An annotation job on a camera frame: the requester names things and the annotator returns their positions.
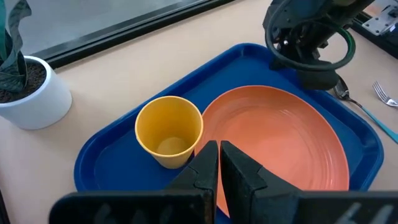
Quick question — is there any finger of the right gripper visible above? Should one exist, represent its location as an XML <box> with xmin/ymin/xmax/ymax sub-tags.
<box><xmin>297</xmin><ymin>68</ymin><xmax>341</xmax><ymax>91</ymax></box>
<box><xmin>269</xmin><ymin>57</ymin><xmax>289</xmax><ymax>71</ymax></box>

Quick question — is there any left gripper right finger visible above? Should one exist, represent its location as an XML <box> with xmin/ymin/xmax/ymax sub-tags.
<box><xmin>220</xmin><ymin>140</ymin><xmax>398</xmax><ymax>224</ymax></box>

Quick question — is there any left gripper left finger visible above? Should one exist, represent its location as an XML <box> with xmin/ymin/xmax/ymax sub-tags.
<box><xmin>49</xmin><ymin>140</ymin><xmax>219</xmax><ymax>224</ymax></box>

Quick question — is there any spoon with teal handle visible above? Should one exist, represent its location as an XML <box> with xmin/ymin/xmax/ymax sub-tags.
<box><xmin>332</xmin><ymin>76</ymin><xmax>398</xmax><ymax>144</ymax></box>

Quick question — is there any blue plastic tray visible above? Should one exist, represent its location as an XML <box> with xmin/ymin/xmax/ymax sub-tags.
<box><xmin>73</xmin><ymin>42</ymin><xmax>385</xmax><ymax>224</ymax></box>

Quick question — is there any coral round plate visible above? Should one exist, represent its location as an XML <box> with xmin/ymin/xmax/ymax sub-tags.
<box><xmin>194</xmin><ymin>85</ymin><xmax>351</xmax><ymax>218</ymax></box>

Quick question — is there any yellow plastic cup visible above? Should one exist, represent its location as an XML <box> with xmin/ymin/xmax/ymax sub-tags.
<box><xmin>134</xmin><ymin>95</ymin><xmax>205</xmax><ymax>170</ymax></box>

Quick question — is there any fork with orange handle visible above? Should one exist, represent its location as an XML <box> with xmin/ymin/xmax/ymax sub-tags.
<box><xmin>372</xmin><ymin>80</ymin><xmax>398</xmax><ymax>108</ymax></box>

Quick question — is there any snake plant in white pot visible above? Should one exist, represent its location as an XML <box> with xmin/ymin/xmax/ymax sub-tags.
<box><xmin>0</xmin><ymin>0</ymin><xmax>73</xmax><ymax>131</ymax></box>

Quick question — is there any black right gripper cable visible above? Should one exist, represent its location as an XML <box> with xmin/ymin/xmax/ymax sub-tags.
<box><xmin>264</xmin><ymin>18</ymin><xmax>357</xmax><ymax>72</ymax></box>

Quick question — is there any silver metal bracket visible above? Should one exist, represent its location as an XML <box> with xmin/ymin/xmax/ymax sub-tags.
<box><xmin>362</xmin><ymin>4</ymin><xmax>398</xmax><ymax>37</ymax></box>

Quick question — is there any black aluminium table frame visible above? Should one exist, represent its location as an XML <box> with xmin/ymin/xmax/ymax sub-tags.
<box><xmin>30</xmin><ymin>0</ymin><xmax>398</xmax><ymax>70</ymax></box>

